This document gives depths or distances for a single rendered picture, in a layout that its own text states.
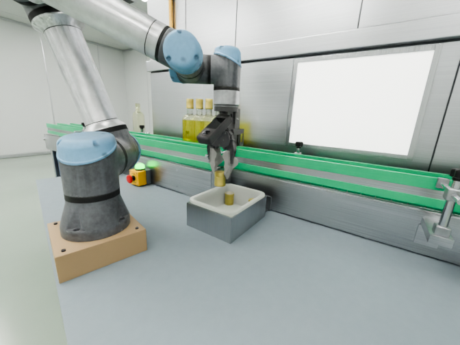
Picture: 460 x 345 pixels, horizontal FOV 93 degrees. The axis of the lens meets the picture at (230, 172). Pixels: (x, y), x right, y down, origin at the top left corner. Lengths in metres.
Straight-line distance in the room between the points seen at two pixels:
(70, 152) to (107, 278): 0.28
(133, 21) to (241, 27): 0.70
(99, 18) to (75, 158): 0.28
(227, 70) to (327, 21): 0.50
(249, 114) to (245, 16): 0.42
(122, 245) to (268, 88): 0.79
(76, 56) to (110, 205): 0.39
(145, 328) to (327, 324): 0.31
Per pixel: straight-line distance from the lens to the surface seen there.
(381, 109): 0.91
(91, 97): 0.70
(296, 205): 0.81
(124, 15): 0.56
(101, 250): 0.59
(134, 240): 0.60
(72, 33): 0.75
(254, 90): 1.03
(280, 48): 1.02
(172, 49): 0.50
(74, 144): 0.56
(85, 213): 0.58
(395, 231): 0.79
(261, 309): 0.48
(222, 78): 0.63
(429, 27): 0.95
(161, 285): 0.53
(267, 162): 0.83
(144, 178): 1.10
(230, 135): 0.62
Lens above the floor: 1.10
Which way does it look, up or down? 15 degrees down
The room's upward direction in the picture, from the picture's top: 3 degrees clockwise
